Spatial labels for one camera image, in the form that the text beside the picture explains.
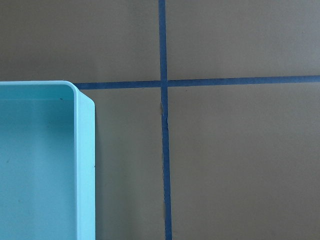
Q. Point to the light blue plastic bin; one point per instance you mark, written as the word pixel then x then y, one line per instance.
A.
pixel 47 161

